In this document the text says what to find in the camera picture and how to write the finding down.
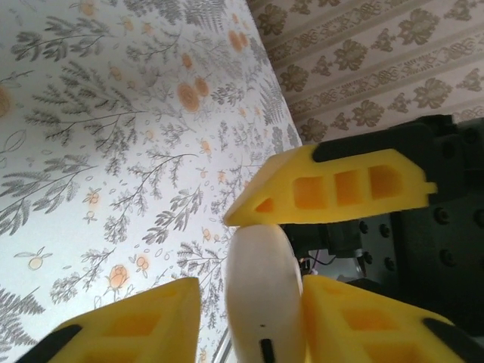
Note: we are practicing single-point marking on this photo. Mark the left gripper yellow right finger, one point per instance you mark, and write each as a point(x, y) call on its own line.
point(340, 340)

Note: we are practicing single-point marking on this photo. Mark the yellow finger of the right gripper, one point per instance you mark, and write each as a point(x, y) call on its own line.
point(280, 177)

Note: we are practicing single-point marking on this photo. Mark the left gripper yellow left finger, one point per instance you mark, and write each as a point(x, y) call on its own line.
point(151, 321)

